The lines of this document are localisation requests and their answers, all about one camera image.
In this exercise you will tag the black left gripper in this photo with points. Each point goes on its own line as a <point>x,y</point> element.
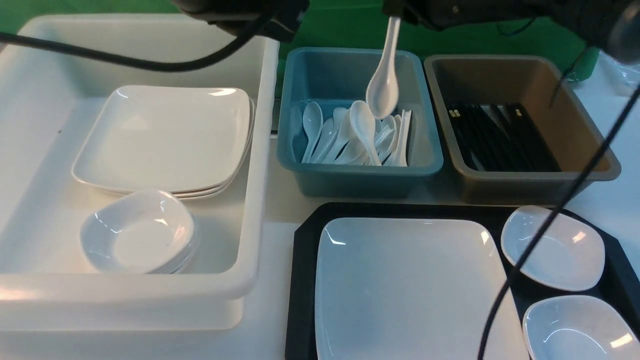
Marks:
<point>279,20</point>

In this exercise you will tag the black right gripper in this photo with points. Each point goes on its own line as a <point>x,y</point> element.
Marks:
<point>430,14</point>

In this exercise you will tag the white soup spoon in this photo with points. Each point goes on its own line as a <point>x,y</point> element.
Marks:
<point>382,92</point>

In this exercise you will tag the white bowl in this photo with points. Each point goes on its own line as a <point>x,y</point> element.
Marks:
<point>570,256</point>
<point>578,327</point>

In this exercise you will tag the large white square plate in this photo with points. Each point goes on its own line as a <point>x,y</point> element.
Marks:
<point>404,289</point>

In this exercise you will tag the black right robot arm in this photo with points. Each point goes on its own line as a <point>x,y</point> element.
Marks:
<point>613,26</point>

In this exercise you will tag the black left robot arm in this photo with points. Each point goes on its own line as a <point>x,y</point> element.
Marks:
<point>209,11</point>

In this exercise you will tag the green cloth backdrop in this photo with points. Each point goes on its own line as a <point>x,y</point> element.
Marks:
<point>361,24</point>

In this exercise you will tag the teal plastic bin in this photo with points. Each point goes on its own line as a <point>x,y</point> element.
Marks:
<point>336,77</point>

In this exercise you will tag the pile of black chopsticks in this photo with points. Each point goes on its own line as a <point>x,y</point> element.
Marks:
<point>500,138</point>

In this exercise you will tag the brown grey plastic bin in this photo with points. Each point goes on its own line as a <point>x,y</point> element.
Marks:
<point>558,114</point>

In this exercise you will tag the pile of white spoons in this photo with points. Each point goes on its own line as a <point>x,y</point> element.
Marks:
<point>332,140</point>

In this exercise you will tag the stack of white plates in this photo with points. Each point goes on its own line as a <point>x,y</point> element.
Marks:
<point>179,140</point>

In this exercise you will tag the clear plastic bag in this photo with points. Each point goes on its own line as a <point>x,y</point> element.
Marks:
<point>624,78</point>

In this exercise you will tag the large white plastic tub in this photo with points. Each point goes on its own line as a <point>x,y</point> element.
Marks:
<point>49,103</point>

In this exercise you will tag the stack of white bowls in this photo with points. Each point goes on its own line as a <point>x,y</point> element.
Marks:
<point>145,232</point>

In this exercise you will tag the black serving tray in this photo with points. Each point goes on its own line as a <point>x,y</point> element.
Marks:
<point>619,285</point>

